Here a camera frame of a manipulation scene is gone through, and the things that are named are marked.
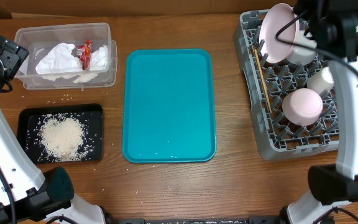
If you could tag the teal serving tray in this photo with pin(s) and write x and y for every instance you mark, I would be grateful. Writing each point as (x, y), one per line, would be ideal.
(169, 110)

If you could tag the grey dishwasher rack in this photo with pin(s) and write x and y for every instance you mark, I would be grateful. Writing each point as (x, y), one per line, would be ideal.
(278, 138)

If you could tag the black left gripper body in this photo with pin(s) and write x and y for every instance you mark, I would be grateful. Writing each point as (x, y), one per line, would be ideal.
(8, 60)

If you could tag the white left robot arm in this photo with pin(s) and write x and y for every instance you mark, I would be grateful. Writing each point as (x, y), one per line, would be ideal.
(27, 193)

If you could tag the large white plate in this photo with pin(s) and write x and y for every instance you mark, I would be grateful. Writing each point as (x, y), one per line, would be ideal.
(276, 18)

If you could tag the pile of white rice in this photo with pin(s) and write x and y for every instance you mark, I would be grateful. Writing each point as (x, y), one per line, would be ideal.
(63, 137)

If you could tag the clear plastic waste bin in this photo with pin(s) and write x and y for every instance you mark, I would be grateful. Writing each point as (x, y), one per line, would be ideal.
(39, 41)

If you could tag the black food waste tray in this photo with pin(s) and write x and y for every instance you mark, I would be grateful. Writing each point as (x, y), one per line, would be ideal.
(31, 115)

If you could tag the red sauce packet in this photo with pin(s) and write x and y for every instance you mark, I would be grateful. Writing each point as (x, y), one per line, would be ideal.
(84, 54)

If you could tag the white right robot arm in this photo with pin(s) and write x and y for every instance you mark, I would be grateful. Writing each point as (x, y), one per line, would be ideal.
(334, 27)

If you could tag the grey-green bowl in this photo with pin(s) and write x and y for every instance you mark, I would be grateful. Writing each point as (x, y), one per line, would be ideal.
(301, 56)

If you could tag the small pink bowl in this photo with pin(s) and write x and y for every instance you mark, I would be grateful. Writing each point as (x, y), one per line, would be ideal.
(302, 107)

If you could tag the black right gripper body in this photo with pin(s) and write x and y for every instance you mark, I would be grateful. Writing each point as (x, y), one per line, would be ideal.
(310, 9)

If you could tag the white napkin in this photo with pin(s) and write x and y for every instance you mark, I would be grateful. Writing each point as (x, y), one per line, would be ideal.
(59, 60)
(98, 61)

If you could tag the white cup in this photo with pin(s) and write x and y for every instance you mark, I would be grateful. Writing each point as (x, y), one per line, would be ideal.
(321, 81)

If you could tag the white napkin in bin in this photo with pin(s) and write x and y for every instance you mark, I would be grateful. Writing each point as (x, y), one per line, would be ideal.
(98, 61)

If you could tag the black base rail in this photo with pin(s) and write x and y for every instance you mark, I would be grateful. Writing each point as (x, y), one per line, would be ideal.
(249, 220)

